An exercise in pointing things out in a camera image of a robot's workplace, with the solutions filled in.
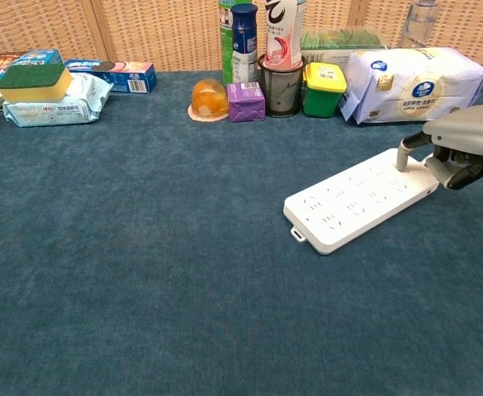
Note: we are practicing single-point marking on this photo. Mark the yellow-lidded green box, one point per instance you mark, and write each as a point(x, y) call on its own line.
point(323, 90)

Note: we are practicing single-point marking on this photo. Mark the black mesh pen holder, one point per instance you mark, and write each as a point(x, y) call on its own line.
point(281, 88)

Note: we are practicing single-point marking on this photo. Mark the clear box with green sticks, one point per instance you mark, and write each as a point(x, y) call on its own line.
point(340, 41)

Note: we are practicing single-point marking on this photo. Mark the blue oreo cookie box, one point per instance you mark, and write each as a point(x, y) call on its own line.
point(119, 76)

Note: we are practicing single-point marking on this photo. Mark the wet wipes pack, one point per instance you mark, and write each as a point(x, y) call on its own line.
point(59, 103)

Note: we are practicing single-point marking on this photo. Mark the green chips can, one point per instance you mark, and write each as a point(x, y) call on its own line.
point(226, 41)

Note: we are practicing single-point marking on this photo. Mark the clear water bottle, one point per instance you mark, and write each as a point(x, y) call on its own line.
point(420, 24)

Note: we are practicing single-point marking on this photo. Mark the white tissue pack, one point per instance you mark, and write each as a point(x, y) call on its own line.
point(414, 84)

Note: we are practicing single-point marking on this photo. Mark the green and yellow sponge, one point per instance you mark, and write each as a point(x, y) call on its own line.
point(34, 82)

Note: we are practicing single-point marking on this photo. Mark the purple small box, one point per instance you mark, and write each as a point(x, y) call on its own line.
point(246, 102)

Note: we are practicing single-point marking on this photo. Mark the brown and blue snack box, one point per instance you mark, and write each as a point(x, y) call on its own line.
point(16, 62)

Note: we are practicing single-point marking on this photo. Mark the orange jelly cup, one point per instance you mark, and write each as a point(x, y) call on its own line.
point(209, 101)

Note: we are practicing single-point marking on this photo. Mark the dark blue can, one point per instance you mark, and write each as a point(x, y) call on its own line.
point(245, 41)

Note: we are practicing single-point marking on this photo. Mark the woven folding screen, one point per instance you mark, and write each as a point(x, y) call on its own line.
point(142, 29)

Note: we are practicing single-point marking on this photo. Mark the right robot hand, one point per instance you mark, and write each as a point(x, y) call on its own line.
point(464, 140)

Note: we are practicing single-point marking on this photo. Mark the white power strip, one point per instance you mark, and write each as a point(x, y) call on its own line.
point(361, 202)

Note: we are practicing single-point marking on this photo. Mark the blue table mat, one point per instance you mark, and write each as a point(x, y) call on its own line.
point(183, 247)

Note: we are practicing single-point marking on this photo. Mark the pink and white drink bottle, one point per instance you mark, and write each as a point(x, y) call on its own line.
point(281, 33)

